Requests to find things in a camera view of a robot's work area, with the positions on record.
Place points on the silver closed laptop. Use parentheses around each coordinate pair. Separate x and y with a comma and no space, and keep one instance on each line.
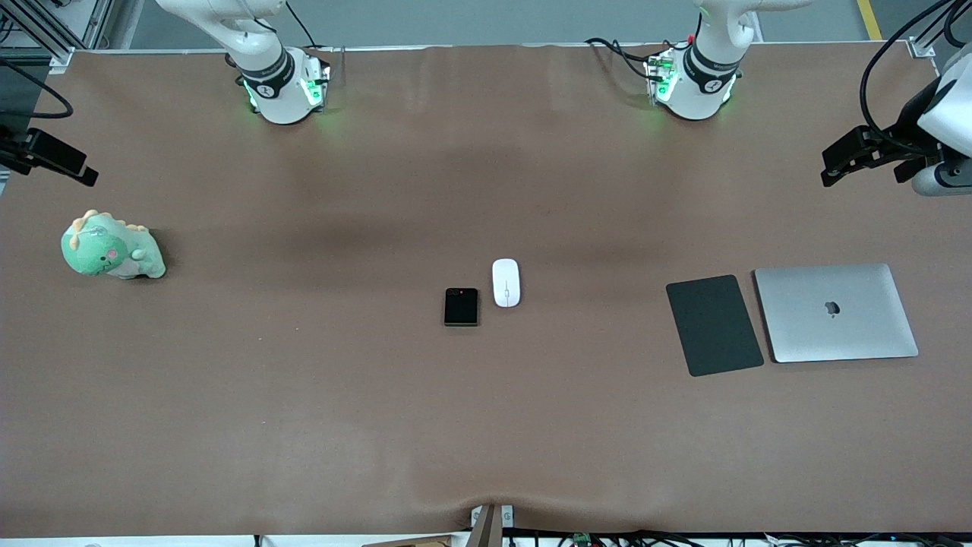
(835,313)

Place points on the green dinosaur plush toy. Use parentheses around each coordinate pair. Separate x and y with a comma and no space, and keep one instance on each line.
(102,249)

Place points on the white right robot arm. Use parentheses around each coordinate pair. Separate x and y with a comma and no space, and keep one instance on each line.
(266,45)

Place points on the black folded flip phone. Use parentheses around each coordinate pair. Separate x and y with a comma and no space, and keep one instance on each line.
(461,308)

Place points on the metal corner bracket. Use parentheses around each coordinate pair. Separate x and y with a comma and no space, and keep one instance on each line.
(921,49)
(61,61)

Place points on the aluminium frame profile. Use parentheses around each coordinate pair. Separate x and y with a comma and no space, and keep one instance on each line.
(938,23)
(53,23)

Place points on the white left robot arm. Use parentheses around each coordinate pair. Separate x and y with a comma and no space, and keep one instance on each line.
(710,45)

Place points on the metal table edge mount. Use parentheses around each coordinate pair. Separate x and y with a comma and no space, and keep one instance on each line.
(490,526)

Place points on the white computer mouse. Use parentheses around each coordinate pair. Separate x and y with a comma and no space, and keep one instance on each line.
(506,282)

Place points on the brown table cover mat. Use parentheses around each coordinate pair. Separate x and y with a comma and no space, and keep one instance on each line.
(304,395)

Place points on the black mouse pad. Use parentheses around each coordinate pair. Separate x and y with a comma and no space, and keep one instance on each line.
(714,325)

